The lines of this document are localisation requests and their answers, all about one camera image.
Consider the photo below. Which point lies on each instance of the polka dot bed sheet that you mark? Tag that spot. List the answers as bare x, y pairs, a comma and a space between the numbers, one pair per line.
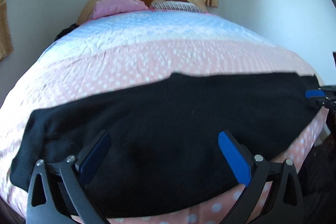
125, 50

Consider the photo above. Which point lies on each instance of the black pants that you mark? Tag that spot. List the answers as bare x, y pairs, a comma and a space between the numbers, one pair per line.
164, 153

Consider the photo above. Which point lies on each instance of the pink pillow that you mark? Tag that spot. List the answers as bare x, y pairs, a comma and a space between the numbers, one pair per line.
105, 8

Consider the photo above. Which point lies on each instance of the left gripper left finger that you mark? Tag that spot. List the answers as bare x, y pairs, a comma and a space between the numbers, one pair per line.
54, 187

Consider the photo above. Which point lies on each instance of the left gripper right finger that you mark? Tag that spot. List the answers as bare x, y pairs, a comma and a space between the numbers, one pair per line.
284, 202

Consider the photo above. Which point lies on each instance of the yellow left curtain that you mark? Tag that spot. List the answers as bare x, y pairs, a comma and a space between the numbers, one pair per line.
6, 47

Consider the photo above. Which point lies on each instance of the black bag beside bed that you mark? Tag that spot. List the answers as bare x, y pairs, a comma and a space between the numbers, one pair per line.
66, 31

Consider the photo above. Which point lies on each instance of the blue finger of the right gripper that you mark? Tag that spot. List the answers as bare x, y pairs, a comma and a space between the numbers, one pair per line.
315, 93

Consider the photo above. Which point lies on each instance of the striped pillow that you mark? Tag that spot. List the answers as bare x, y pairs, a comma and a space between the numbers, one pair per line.
175, 6

